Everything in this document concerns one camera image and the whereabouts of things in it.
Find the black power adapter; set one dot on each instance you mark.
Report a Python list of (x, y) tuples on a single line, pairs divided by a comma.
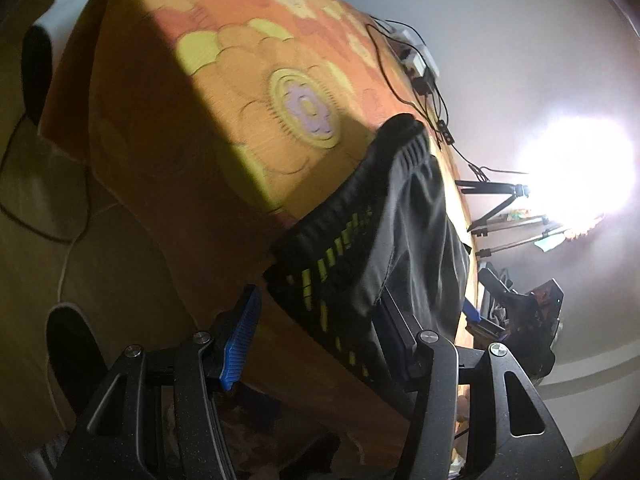
[(424, 85)]

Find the white and black slipper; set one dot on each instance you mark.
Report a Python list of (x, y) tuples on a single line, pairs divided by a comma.
[(55, 20), (75, 355)]

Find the silver tripod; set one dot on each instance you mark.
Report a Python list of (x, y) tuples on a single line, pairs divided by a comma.
[(515, 245)]

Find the orange floral blanket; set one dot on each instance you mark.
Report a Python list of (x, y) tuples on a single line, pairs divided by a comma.
[(200, 110)]

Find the black tripod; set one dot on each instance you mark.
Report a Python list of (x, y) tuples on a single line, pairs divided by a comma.
[(492, 187)]

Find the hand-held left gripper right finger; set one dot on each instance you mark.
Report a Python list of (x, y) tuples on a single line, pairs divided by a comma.
[(395, 340)]

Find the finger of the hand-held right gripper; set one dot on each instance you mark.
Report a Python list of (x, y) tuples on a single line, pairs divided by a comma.
[(471, 310)]

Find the white power strip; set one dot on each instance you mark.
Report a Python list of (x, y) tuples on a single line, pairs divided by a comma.
[(417, 55)]

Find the teal tag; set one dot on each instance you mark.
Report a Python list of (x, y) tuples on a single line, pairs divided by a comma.
[(550, 242)]

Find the black pants with yellow print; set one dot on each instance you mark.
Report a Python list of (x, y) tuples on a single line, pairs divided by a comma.
[(420, 220)]

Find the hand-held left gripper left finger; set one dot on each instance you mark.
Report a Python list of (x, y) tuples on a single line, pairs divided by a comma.
[(240, 340)]

